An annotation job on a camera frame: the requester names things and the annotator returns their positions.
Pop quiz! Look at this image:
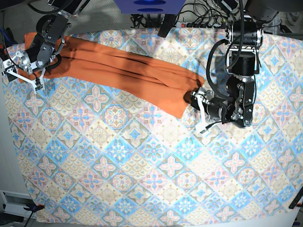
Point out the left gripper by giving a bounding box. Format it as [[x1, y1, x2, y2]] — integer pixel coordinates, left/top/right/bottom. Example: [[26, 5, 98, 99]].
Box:
[[184, 91, 227, 121]]

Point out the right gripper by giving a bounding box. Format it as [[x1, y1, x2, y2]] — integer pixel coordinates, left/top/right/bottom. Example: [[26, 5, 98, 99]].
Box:
[[15, 48, 39, 75]]

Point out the orange T-shirt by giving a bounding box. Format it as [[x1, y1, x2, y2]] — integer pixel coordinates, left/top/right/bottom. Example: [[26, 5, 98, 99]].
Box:
[[18, 32, 205, 119]]

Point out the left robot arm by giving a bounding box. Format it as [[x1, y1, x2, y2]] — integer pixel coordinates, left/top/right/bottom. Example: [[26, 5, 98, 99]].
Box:
[[189, 0, 278, 133]]

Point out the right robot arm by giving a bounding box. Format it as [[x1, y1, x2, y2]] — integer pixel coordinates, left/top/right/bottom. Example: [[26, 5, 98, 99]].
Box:
[[18, 0, 90, 75]]

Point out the blue clamp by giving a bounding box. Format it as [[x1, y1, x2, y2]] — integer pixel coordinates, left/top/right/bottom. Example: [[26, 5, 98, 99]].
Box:
[[0, 27, 18, 47]]

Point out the white power strip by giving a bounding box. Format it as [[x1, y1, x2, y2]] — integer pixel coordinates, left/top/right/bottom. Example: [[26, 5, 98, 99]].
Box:
[[175, 21, 226, 29]]

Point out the patterned blue tablecloth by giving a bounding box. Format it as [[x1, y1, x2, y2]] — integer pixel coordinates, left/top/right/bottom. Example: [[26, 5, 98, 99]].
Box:
[[2, 35, 303, 227]]

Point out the black clamp bottom right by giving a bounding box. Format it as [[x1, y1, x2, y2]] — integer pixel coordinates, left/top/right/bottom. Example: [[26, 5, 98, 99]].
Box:
[[288, 192, 303, 210]]

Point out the black orange clamp bottom left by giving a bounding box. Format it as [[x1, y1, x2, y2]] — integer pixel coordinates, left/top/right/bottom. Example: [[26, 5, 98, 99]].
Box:
[[23, 204, 45, 227]]

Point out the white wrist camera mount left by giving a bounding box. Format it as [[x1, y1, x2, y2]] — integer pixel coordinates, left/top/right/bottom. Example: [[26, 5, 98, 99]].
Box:
[[195, 88, 210, 133]]

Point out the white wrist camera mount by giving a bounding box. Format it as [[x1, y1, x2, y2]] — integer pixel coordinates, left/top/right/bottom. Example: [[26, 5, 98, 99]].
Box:
[[2, 53, 46, 94], [195, 88, 210, 133]]

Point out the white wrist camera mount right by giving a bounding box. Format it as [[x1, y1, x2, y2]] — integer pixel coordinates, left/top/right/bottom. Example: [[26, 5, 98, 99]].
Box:
[[2, 53, 46, 94]]

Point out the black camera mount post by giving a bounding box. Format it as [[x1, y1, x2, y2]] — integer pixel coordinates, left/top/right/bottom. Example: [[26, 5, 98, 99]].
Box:
[[158, 14, 177, 38]]

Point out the black cable bundle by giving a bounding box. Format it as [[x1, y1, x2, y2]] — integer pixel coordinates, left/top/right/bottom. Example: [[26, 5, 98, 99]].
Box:
[[129, 0, 237, 30]]

